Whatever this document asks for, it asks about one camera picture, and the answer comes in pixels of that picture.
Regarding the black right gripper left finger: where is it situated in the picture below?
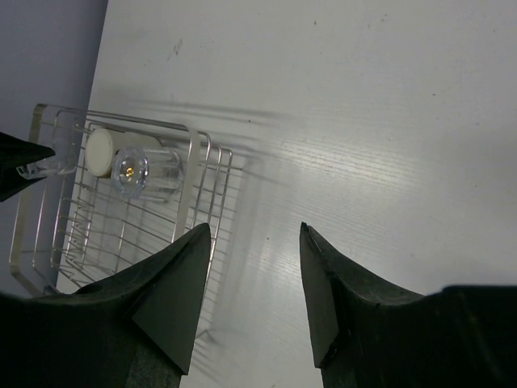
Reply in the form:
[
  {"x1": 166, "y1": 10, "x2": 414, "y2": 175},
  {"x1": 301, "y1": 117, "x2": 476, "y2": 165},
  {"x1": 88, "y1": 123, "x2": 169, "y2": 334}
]
[{"x1": 1, "y1": 224, "x2": 211, "y2": 387}]

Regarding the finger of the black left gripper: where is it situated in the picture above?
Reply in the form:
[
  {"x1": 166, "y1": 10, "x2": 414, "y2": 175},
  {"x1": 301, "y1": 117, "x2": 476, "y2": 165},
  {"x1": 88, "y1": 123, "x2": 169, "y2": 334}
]
[{"x1": 1, "y1": 133, "x2": 55, "y2": 202}]

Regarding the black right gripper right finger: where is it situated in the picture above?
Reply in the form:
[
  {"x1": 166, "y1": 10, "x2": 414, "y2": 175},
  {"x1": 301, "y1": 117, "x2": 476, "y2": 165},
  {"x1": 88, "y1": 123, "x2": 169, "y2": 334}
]
[{"x1": 300, "y1": 224, "x2": 516, "y2": 387}]

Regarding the small clear glass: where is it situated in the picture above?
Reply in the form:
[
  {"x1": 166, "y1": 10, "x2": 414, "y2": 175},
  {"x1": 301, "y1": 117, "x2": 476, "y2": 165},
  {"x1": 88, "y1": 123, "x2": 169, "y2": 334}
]
[{"x1": 16, "y1": 136, "x2": 77, "y2": 179}]

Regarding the brown and white paper cup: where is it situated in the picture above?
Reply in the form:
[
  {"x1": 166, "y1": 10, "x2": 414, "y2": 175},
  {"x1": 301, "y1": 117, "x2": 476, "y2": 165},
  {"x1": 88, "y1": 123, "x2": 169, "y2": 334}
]
[{"x1": 85, "y1": 128, "x2": 161, "y2": 177}]

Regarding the large clear glass tumbler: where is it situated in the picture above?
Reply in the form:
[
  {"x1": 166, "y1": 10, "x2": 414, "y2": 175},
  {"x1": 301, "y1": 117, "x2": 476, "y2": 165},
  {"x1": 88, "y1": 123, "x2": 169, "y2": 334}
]
[{"x1": 111, "y1": 146, "x2": 184, "y2": 202}]

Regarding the metal wire dish rack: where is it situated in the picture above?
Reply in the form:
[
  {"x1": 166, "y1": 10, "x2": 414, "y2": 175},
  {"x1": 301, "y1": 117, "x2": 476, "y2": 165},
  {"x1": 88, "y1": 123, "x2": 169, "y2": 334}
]
[{"x1": 8, "y1": 103, "x2": 242, "y2": 297}]

